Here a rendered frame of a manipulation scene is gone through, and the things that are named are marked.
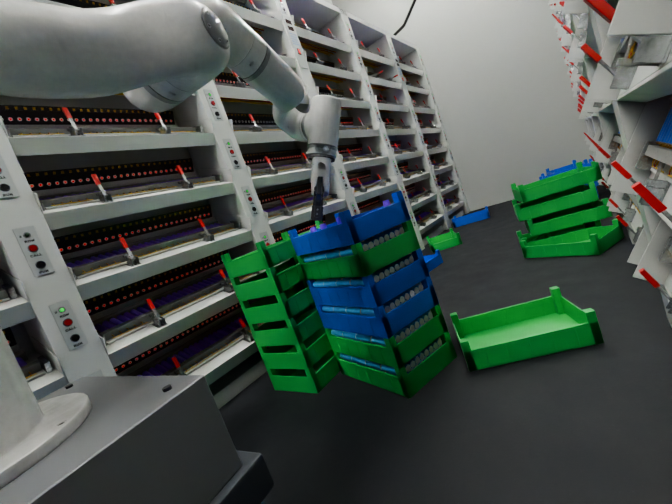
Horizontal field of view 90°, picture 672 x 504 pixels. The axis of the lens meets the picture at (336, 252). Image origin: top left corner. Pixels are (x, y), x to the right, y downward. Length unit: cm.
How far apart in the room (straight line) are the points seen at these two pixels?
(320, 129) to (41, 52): 62
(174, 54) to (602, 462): 85
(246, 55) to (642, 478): 95
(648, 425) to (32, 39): 96
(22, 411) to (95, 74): 38
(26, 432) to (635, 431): 79
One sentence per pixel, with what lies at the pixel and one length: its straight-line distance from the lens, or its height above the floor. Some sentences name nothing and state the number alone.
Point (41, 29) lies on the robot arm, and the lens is 53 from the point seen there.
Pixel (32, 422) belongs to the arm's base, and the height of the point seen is 40.
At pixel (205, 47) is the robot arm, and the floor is 76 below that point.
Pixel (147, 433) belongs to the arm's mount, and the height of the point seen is 37.
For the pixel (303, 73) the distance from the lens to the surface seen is 207.
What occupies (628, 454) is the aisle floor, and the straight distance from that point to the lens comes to 73.
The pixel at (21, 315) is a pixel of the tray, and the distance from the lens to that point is 109.
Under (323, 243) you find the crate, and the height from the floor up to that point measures 42.
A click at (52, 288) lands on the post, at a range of 109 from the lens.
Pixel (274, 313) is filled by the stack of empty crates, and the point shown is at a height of 27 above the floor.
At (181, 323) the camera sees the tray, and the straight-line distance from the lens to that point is 119.
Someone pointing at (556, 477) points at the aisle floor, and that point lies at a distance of 69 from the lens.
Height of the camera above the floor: 48
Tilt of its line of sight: 6 degrees down
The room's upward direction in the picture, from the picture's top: 20 degrees counter-clockwise
